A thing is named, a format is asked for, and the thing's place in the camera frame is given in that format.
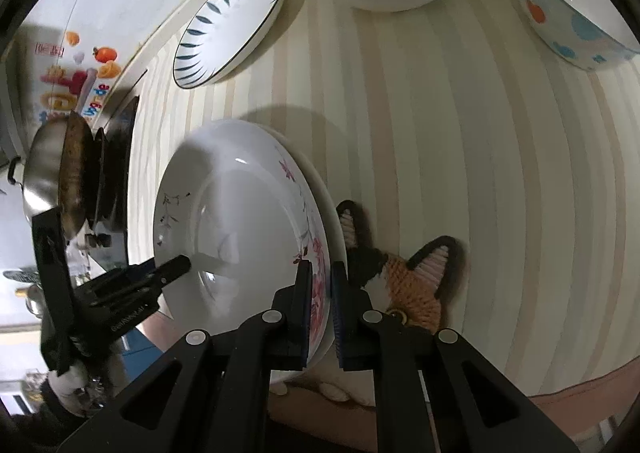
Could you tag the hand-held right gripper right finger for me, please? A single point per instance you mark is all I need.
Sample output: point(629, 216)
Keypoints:
point(340, 328)

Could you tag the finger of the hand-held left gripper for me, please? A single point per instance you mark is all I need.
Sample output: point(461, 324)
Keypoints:
point(150, 275)

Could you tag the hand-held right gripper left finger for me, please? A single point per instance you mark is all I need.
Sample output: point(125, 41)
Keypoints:
point(300, 323)

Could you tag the white floral plate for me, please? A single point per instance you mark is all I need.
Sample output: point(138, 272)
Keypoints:
point(240, 213)

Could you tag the blue leaf pattern plate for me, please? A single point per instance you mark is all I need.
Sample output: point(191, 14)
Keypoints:
point(225, 28)

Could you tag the white bowl with coloured dots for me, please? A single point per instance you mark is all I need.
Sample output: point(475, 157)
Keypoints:
point(565, 8)

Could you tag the black gas stove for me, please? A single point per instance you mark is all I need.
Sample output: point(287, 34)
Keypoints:
point(117, 168)

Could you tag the steel wok with lid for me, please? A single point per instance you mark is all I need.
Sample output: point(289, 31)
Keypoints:
point(50, 168)

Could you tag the striped tablecloth with cat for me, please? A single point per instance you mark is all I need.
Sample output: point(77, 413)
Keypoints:
point(450, 158)

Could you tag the colourful wall stickers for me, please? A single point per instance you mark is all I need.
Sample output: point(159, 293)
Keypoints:
point(75, 78)

